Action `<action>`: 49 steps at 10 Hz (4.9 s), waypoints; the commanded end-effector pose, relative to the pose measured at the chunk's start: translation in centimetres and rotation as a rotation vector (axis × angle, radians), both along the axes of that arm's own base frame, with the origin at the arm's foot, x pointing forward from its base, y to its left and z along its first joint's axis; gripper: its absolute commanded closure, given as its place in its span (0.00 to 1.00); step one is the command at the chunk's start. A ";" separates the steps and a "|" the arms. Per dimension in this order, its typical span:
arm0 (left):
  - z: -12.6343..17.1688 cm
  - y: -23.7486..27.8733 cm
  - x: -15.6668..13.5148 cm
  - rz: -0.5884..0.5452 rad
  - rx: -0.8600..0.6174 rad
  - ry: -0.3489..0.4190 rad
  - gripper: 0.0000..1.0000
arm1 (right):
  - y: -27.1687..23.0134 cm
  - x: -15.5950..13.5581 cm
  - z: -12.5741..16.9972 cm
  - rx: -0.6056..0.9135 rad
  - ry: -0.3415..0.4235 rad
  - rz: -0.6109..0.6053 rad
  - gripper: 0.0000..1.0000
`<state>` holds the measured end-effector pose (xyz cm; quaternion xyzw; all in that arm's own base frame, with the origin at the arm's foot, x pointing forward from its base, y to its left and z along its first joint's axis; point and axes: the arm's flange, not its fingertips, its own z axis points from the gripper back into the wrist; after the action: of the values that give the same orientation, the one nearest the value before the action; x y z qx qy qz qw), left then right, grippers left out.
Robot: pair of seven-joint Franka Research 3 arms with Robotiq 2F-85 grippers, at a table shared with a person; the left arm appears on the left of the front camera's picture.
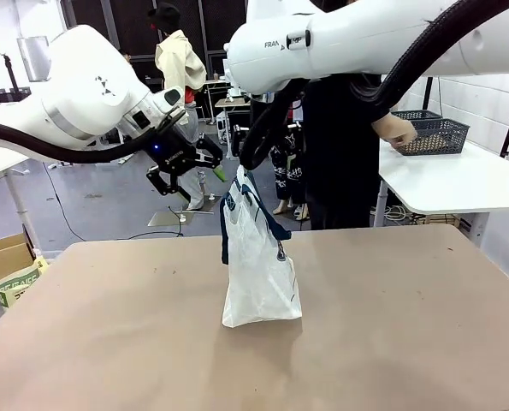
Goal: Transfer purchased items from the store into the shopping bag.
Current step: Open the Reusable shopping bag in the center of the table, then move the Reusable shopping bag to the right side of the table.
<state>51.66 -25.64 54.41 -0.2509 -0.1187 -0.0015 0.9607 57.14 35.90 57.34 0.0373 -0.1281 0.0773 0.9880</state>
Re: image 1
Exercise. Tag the grey floor plate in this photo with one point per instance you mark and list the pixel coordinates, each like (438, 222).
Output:
(164, 219)

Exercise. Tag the mannequin in beige jacket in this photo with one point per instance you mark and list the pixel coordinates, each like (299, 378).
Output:
(177, 64)

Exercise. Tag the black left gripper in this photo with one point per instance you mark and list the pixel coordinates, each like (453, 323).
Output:
(173, 156)

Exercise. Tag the green and white carton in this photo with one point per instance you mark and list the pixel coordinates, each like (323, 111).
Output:
(19, 284)

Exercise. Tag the grey metal panel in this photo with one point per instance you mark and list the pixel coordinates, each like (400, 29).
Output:
(33, 60)

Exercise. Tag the brown cardboard box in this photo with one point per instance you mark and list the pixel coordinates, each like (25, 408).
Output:
(1, 261)

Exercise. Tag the person left hand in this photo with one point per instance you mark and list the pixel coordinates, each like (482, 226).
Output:
(401, 132)

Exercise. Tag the black tripod stand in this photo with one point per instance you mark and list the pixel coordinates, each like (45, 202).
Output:
(11, 73)

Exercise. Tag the grey plastic lattice basket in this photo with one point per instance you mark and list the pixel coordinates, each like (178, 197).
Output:
(442, 137)
(421, 114)

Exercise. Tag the white side table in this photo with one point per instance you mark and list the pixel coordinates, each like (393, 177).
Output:
(451, 184)

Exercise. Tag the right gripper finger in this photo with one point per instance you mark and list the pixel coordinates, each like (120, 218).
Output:
(240, 143)
(294, 137)

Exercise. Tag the person left forearm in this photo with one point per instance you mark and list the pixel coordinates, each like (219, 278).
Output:
(382, 127)

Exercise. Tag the grey background desk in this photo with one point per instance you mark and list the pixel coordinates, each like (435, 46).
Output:
(220, 92)

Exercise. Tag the person in black clothes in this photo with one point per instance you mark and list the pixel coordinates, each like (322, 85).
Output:
(339, 171)

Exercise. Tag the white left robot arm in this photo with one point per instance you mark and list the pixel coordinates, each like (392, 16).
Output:
(87, 85)

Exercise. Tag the mannequin in patterned trousers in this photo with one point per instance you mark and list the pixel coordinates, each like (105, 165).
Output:
(286, 175)

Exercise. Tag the background person in black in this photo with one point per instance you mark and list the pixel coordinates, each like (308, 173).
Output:
(126, 55)

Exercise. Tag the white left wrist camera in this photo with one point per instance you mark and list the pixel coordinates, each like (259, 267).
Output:
(173, 97)

